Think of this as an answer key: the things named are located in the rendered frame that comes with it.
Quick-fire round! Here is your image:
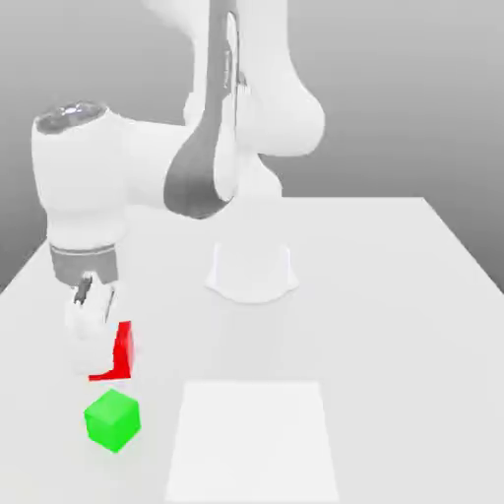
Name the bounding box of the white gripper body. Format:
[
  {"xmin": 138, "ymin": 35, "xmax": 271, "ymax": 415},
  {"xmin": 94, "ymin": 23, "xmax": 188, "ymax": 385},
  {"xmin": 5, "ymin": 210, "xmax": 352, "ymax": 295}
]
[{"xmin": 64, "ymin": 283, "xmax": 121, "ymax": 377}]

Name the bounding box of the small red cube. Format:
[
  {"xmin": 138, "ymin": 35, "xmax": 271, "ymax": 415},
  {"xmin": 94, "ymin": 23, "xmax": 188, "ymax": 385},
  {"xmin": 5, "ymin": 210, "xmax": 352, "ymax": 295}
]
[{"xmin": 88, "ymin": 320, "xmax": 135, "ymax": 383}]

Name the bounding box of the small green cube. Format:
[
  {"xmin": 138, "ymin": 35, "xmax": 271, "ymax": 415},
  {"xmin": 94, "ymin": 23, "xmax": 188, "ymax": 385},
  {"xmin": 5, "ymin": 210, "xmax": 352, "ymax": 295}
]
[{"xmin": 83, "ymin": 388, "xmax": 142, "ymax": 454}]

